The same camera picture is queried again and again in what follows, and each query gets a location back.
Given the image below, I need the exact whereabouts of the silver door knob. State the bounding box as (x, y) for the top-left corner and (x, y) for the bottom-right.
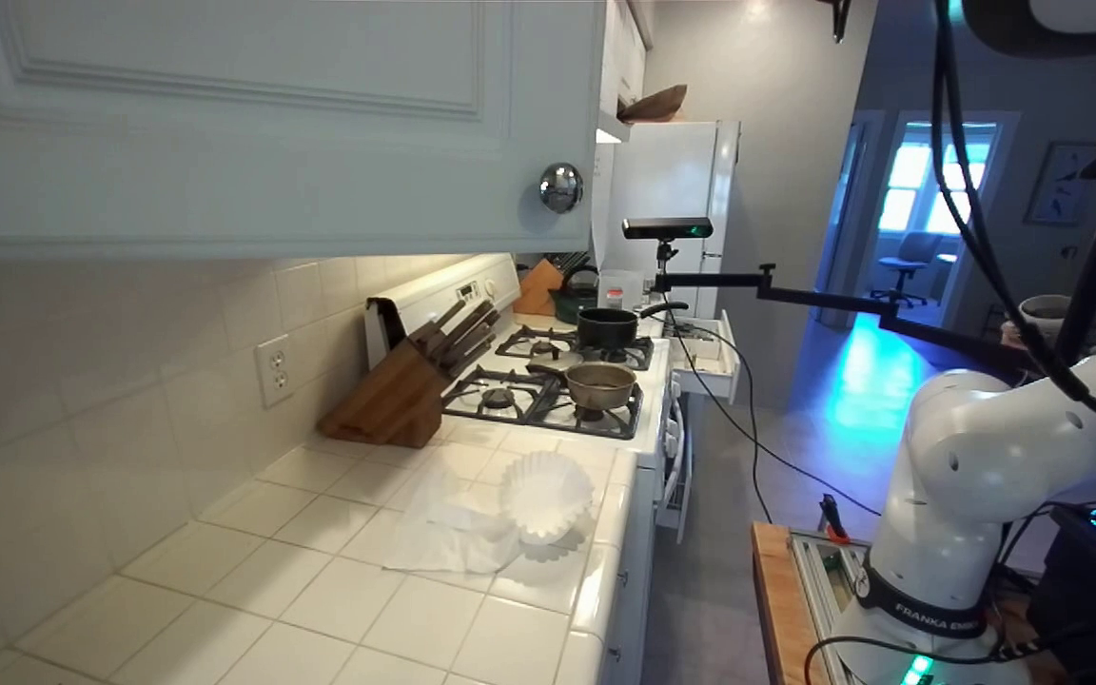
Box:
(537, 159), (588, 218)

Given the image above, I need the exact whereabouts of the white wall outlet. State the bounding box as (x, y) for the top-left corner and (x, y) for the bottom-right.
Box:
(254, 331), (300, 412)

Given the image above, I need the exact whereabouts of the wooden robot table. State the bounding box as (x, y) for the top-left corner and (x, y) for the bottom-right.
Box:
(750, 517), (833, 685)

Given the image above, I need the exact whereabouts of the metal frying pan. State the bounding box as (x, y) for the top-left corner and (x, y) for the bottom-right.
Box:
(523, 359), (645, 419)

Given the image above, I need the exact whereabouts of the white gas stove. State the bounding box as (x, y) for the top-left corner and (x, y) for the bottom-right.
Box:
(362, 247), (703, 546)

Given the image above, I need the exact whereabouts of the white coffee filter stack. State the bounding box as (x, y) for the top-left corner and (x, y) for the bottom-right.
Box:
(499, 449), (599, 554)

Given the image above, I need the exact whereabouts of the thin black hanging cable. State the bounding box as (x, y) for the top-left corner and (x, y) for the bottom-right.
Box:
(668, 320), (890, 526)

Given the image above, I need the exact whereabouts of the white refrigerator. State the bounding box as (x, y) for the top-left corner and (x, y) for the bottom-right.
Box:
(600, 117), (746, 320)

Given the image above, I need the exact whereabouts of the black equipment box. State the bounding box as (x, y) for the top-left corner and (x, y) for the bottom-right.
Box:
(1028, 504), (1096, 685)

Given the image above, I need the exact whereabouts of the dark chair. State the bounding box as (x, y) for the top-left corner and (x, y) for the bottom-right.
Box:
(873, 251), (935, 309)

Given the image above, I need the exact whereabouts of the large wooden knife block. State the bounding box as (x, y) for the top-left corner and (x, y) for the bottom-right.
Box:
(316, 334), (455, 454)

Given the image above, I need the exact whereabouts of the bright paned window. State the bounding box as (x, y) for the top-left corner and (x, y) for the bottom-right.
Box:
(874, 117), (997, 239)

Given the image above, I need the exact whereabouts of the white side cart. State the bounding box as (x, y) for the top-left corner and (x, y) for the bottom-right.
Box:
(669, 309), (746, 403)

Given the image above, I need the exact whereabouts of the red black clamp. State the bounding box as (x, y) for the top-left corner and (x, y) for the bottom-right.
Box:
(816, 490), (852, 545)

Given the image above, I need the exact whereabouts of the wooden bowl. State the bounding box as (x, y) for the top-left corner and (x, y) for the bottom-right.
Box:
(616, 81), (693, 125)

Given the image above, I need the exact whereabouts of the metal base plate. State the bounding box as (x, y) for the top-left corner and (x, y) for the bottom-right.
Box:
(787, 528), (923, 685)

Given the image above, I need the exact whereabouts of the black pot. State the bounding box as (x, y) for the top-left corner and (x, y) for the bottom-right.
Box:
(573, 298), (693, 359)

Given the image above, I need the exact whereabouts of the framed wall picture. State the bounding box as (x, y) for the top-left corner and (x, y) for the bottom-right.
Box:
(1028, 134), (1096, 229)

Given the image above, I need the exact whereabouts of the white cabinet door with disc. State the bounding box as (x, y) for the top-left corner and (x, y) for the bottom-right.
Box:
(0, 0), (613, 267)

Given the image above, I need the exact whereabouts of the dark kettle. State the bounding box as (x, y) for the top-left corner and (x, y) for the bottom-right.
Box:
(552, 261), (607, 328)

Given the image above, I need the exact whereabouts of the black camera boom stand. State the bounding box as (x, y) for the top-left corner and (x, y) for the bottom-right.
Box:
(646, 109), (1096, 385)

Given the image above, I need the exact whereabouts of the small wooden knife block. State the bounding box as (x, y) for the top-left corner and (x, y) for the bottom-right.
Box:
(513, 256), (573, 320)

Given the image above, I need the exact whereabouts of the black stereo camera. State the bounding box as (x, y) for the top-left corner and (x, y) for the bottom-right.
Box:
(621, 213), (715, 247)

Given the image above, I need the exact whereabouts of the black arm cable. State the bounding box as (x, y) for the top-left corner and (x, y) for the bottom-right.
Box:
(929, 0), (1096, 449)

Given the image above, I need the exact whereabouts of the clear plastic bag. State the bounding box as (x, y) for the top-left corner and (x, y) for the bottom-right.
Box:
(373, 473), (531, 583)

